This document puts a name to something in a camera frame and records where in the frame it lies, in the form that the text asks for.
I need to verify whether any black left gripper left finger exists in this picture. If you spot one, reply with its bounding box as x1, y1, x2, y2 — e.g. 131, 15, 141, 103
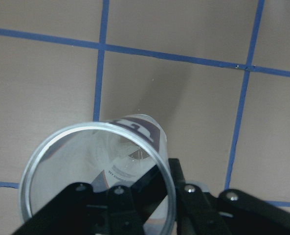
14, 166, 167, 235

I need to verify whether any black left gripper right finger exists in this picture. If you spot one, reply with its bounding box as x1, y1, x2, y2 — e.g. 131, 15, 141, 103
168, 158, 290, 235

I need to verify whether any white tennis ball can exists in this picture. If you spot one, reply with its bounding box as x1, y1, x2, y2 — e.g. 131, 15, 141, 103
19, 114, 176, 235

